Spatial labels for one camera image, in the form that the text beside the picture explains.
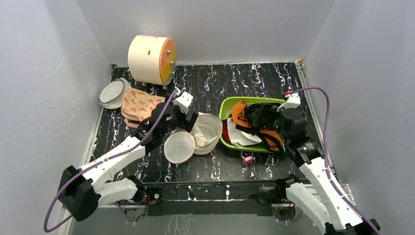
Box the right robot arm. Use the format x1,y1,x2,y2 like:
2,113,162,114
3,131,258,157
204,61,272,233
275,108,380,235

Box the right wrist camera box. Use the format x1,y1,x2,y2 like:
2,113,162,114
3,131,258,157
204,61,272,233
277,91,301,112

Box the floral print laundry bag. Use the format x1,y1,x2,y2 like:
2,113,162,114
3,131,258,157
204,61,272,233
121,88,165,128

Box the bright red garment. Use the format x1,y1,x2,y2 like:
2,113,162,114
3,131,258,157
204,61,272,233
222,125,231,143

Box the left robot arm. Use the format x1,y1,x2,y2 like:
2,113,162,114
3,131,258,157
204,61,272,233
57,93,198,221

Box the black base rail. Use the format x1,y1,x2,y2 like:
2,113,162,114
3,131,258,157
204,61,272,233
115,181,307,217

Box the green plastic basin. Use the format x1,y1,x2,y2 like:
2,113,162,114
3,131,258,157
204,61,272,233
219,96,285,153

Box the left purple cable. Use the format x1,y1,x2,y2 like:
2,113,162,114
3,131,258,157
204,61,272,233
43,89,178,233

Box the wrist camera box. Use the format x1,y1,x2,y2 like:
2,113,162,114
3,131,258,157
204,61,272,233
173,88,194,114
277,91,301,112

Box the white garment in basin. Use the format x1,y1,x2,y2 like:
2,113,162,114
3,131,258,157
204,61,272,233
227,117,262,147

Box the small blue-rimmed mesh bag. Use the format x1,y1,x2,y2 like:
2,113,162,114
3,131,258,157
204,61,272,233
98,78,131,110

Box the toy washing machine drum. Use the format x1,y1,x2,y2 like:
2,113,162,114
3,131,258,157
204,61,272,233
128,35,177,87

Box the white mesh laundry bag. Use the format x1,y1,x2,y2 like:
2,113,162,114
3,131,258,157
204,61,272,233
163,113,223,165

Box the orange bra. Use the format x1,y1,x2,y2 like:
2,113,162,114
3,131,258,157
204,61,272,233
229,101,284,152

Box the black bra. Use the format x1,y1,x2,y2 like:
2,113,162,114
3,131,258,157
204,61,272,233
244,102,281,134

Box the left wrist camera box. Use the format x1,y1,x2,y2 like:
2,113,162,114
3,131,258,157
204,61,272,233
173,88,194,114

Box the small pink clip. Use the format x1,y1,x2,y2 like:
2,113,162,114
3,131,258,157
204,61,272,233
242,155,255,166

